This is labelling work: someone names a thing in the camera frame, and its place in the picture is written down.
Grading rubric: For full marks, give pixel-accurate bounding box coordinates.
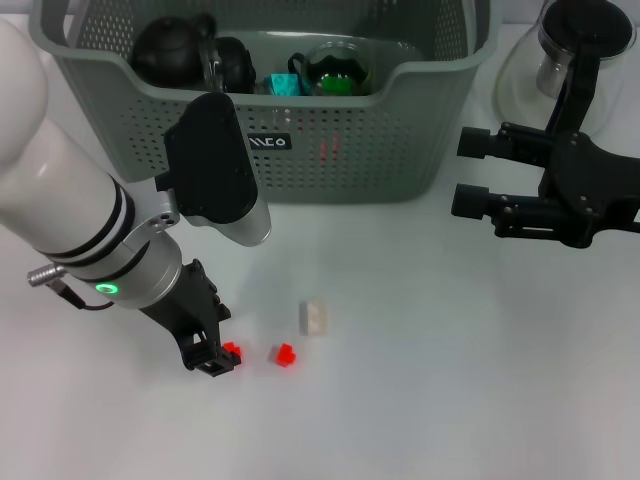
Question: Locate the teal square plate brick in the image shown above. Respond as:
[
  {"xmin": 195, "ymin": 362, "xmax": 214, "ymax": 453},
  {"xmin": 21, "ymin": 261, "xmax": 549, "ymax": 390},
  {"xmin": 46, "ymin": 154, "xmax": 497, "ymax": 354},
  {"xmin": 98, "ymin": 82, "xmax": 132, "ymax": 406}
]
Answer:
[{"xmin": 269, "ymin": 73, "xmax": 304, "ymax": 97}]

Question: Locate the grey perforated storage bin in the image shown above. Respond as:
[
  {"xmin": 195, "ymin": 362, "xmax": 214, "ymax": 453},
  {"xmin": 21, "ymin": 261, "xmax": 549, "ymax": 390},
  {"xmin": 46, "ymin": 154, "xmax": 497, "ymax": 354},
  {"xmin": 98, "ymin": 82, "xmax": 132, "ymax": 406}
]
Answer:
[{"xmin": 28, "ymin": 0, "xmax": 501, "ymax": 204}]

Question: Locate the translucent white building brick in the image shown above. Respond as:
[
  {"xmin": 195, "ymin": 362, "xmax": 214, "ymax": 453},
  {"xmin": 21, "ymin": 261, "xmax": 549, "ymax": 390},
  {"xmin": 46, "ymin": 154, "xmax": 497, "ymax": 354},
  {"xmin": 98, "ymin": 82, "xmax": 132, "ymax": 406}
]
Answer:
[{"xmin": 298, "ymin": 299, "xmax": 332, "ymax": 336}]

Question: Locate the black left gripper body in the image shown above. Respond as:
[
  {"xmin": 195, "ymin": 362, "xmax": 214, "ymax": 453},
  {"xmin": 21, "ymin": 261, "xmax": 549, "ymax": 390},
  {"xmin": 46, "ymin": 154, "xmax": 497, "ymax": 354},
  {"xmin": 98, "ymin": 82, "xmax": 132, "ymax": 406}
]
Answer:
[{"xmin": 138, "ymin": 258, "xmax": 232, "ymax": 372}]

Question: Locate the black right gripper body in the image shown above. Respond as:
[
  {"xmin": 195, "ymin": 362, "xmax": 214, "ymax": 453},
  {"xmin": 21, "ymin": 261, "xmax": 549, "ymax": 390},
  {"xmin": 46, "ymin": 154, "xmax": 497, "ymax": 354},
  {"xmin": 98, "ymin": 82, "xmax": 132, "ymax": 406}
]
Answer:
[{"xmin": 537, "ymin": 131, "xmax": 640, "ymax": 250}]

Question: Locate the green building brick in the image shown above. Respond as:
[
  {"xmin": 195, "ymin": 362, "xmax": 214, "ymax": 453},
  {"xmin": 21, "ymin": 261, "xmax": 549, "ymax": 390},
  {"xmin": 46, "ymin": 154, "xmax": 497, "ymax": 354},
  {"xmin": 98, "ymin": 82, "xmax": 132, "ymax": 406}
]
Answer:
[{"xmin": 319, "ymin": 72, "xmax": 355, "ymax": 96}]

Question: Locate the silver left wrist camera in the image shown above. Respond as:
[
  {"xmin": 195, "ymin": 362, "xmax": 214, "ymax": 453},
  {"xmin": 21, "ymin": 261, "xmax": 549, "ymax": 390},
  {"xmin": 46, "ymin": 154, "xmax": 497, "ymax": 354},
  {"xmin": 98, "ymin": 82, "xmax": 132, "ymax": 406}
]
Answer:
[{"xmin": 154, "ymin": 91, "xmax": 273, "ymax": 248}]

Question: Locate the dark clay teapot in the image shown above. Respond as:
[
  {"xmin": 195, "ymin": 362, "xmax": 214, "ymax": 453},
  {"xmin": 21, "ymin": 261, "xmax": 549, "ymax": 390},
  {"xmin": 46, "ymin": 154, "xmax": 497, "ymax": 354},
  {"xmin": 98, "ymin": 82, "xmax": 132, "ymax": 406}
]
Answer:
[{"xmin": 130, "ymin": 13, "xmax": 219, "ymax": 87}]

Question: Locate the thin left wrist cable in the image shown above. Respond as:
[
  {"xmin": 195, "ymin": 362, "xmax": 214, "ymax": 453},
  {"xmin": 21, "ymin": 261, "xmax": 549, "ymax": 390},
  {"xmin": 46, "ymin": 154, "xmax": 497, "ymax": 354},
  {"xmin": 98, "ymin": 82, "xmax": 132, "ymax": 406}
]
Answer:
[{"xmin": 55, "ymin": 285, "xmax": 115, "ymax": 312}]

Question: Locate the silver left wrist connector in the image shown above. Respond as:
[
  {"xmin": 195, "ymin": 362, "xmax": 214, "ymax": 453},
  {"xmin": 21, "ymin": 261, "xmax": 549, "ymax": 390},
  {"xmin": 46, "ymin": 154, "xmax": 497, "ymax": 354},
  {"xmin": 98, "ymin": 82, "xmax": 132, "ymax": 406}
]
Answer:
[{"xmin": 26, "ymin": 264, "xmax": 67, "ymax": 288}]

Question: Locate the glass pitcher black handle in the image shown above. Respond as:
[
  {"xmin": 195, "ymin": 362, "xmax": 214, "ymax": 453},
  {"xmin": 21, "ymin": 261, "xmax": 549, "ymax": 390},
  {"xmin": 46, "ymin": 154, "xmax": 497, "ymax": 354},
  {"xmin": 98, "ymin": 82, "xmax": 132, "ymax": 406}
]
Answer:
[{"xmin": 492, "ymin": 0, "xmax": 637, "ymax": 139}]

